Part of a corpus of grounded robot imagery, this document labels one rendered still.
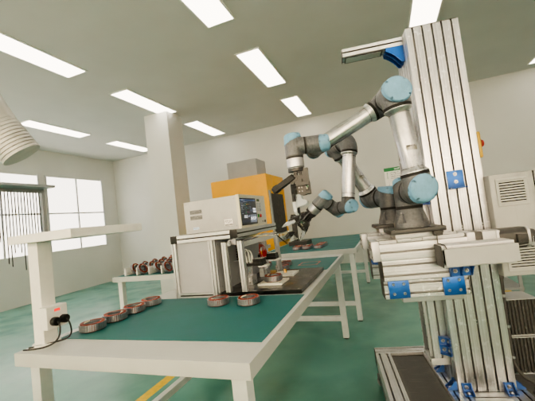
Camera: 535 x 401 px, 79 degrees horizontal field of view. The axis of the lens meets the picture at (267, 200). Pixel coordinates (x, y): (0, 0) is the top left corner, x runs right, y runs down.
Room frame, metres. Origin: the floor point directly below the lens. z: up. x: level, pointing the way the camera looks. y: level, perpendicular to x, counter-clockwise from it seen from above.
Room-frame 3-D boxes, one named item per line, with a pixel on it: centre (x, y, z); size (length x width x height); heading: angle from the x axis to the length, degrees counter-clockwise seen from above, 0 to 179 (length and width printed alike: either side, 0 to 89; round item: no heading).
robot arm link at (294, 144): (1.39, -0.14, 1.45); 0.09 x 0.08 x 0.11; 87
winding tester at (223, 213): (2.20, 0.28, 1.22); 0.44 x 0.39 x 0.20; 160
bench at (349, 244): (4.38, -0.63, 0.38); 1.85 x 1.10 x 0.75; 160
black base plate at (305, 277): (2.08, -0.01, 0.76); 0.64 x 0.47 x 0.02; 160
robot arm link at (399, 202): (1.49, -0.64, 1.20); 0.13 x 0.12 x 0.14; 177
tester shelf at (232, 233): (2.18, 0.28, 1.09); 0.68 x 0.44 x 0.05; 160
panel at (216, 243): (2.16, 0.22, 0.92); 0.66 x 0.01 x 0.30; 160
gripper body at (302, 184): (1.39, -0.15, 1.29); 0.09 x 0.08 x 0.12; 79
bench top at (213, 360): (2.16, 0.21, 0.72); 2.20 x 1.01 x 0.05; 160
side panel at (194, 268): (1.90, 0.47, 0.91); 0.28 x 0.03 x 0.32; 70
